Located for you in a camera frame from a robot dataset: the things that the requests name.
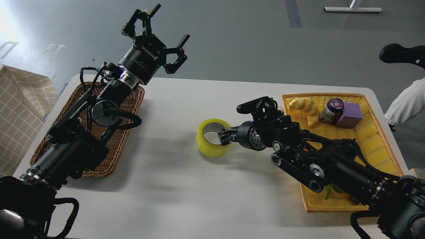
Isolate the orange toy carrot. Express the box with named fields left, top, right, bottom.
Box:
left=325, top=183, right=345, bottom=200

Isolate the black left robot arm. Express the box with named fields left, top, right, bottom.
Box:
left=1, top=4, right=190, bottom=239

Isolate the toy croissant bread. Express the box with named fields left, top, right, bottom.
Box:
left=288, top=97, right=320, bottom=128

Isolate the purple foam block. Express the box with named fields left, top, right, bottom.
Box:
left=335, top=102, right=363, bottom=128

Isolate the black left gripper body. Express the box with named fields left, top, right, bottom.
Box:
left=118, top=35, right=166, bottom=85

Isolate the yellow tape roll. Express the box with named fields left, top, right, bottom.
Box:
left=196, top=118, right=232, bottom=158

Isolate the beige checkered cloth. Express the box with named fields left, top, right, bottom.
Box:
left=0, top=65, right=57, bottom=177

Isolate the white metal stand base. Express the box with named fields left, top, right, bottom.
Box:
left=323, top=0, right=383, bottom=13

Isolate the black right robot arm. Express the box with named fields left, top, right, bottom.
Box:
left=217, top=97, right=425, bottom=239

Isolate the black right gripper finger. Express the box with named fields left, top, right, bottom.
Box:
left=217, top=129, right=235, bottom=146

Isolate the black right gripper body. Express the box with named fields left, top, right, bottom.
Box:
left=229, top=121, right=266, bottom=151

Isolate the small dark glass jar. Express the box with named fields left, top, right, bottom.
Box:
left=319, top=98, right=344, bottom=124

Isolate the yellow plastic basket tray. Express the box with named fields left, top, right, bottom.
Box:
left=281, top=93, right=404, bottom=213

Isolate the black shoe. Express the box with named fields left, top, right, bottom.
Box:
left=379, top=43, right=425, bottom=69

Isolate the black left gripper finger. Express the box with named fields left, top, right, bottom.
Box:
left=162, top=34, right=190, bottom=75
left=121, top=4, right=162, bottom=41

